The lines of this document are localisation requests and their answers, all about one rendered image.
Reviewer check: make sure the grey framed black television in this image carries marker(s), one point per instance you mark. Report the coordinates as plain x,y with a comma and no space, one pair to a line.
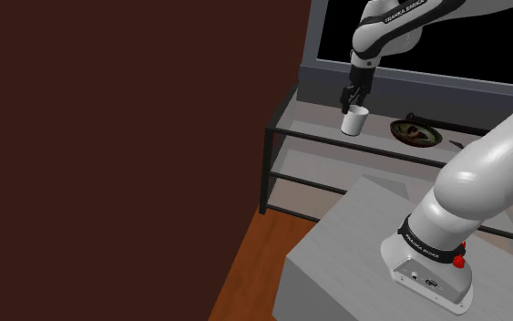
451,95

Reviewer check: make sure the dark patterned plate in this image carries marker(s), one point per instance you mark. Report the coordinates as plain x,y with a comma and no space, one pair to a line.
416,133

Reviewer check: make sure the black framed glass table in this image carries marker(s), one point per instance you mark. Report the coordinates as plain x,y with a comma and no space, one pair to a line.
309,135

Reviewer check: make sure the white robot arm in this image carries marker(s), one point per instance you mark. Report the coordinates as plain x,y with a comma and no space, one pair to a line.
478,178

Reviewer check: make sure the grey robot stand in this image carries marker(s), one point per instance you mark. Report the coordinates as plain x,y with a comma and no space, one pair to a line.
345,249

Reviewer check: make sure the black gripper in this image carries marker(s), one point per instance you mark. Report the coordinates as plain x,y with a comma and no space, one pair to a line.
362,78

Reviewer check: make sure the small black pen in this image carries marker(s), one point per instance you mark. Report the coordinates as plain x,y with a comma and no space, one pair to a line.
457,144

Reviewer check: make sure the white cup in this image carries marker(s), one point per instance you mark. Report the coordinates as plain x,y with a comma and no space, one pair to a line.
354,122

